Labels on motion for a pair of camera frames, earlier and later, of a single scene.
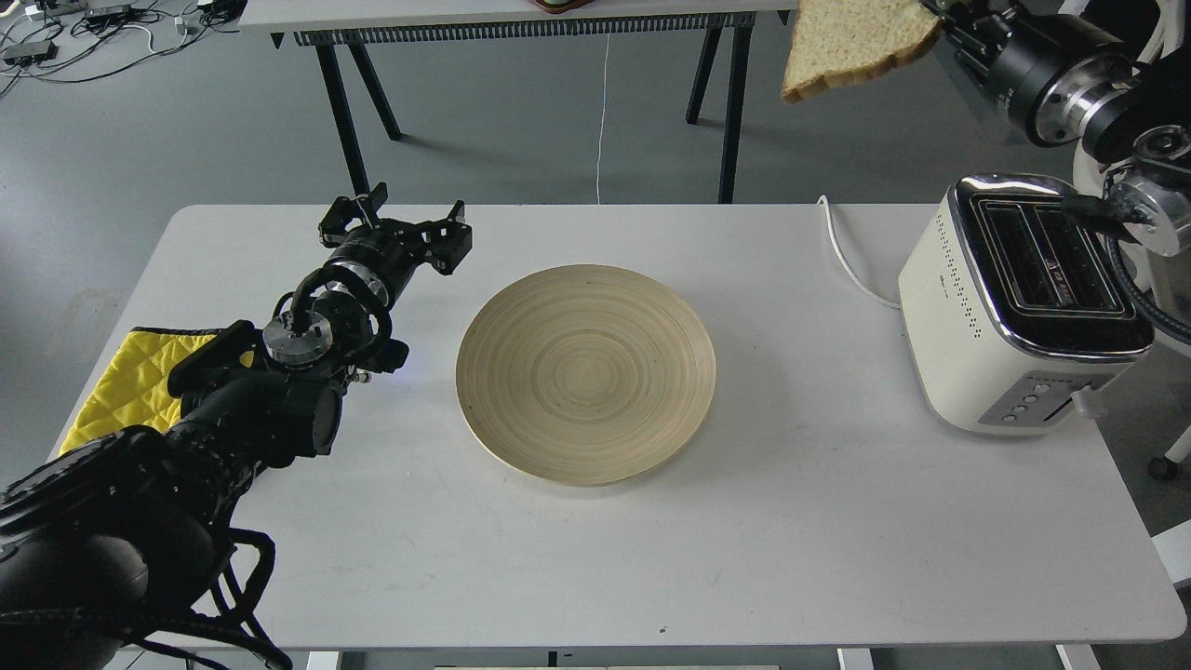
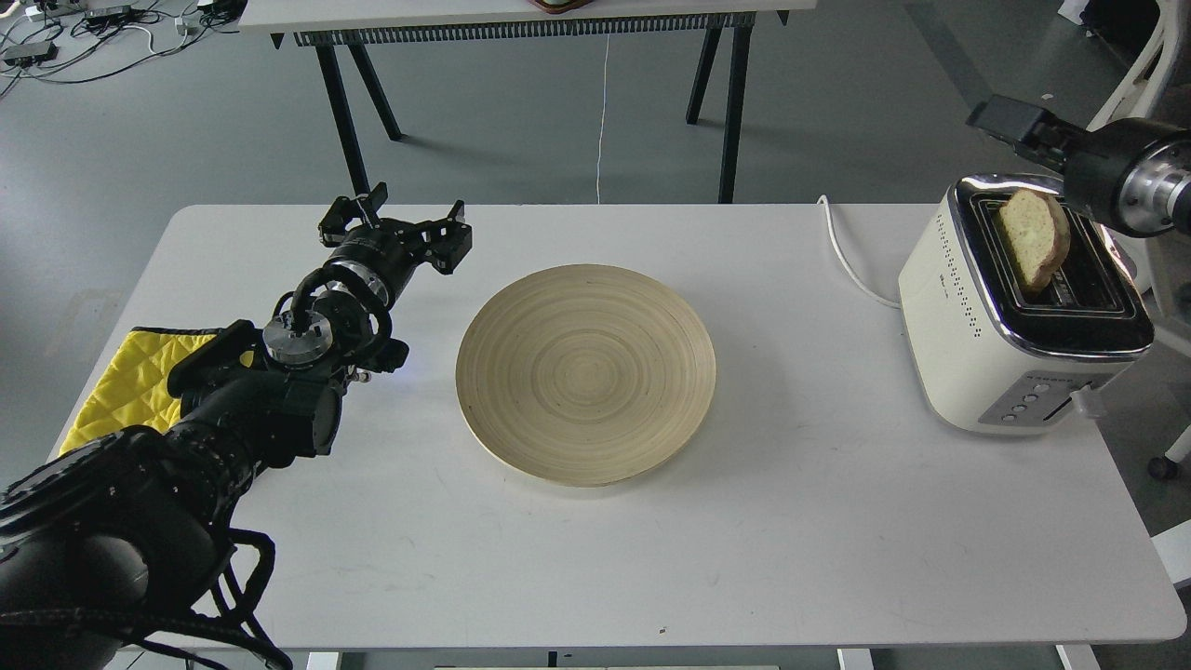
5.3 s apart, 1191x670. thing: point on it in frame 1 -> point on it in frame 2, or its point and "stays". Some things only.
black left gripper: [387, 249] stays
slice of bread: [833, 38] -> [1038, 227]
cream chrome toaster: [1016, 311] stays
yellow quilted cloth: [133, 390] stays
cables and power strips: [64, 41] stays
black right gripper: [1048, 66] -> [1134, 174]
